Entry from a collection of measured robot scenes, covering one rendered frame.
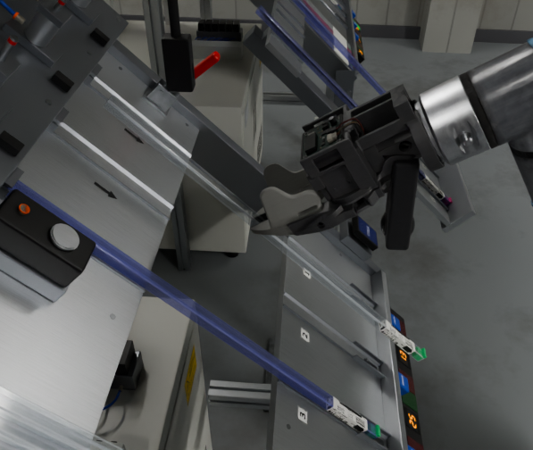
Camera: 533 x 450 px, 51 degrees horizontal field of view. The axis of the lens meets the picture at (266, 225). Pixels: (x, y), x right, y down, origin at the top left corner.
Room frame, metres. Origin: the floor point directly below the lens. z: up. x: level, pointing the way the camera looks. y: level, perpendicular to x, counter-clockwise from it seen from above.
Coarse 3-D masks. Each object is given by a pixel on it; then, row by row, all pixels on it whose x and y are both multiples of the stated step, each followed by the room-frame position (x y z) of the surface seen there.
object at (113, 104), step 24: (120, 120) 0.49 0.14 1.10; (144, 120) 0.50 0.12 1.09; (168, 144) 0.49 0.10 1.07; (192, 168) 0.48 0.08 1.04; (216, 192) 0.48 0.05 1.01; (240, 216) 0.48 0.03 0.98; (288, 240) 0.49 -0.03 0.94; (312, 264) 0.48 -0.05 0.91; (336, 288) 0.47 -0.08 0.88; (360, 312) 0.47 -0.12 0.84
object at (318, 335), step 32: (320, 256) 0.61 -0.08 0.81; (288, 288) 0.50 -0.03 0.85; (320, 288) 0.54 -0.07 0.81; (352, 288) 0.59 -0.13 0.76; (288, 320) 0.45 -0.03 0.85; (320, 320) 0.49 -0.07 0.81; (352, 320) 0.53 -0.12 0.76; (288, 352) 0.41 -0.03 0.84; (320, 352) 0.44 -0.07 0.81; (352, 352) 0.47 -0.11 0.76; (320, 384) 0.39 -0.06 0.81; (352, 384) 0.42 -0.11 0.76; (288, 416) 0.33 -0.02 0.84; (320, 416) 0.35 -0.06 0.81; (288, 448) 0.29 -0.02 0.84; (320, 448) 0.31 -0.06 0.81; (352, 448) 0.33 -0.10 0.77; (384, 448) 0.35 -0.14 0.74
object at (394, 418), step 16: (384, 272) 0.66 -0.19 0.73; (384, 288) 0.61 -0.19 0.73; (384, 304) 0.58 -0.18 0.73; (384, 336) 0.52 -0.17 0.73; (384, 352) 0.50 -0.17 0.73; (384, 368) 0.47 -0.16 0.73; (384, 384) 0.45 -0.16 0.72; (384, 400) 0.42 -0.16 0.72; (400, 400) 0.42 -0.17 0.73; (384, 416) 0.40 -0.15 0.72; (400, 416) 0.39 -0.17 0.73; (400, 432) 0.37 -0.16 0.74; (400, 448) 0.35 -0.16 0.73
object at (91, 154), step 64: (64, 128) 0.51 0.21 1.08; (128, 128) 0.58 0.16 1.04; (192, 128) 0.67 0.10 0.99; (64, 192) 0.43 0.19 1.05; (128, 192) 0.48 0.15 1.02; (0, 320) 0.27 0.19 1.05; (64, 320) 0.30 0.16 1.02; (128, 320) 0.33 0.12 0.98; (0, 384) 0.23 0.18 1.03; (64, 384) 0.25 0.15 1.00
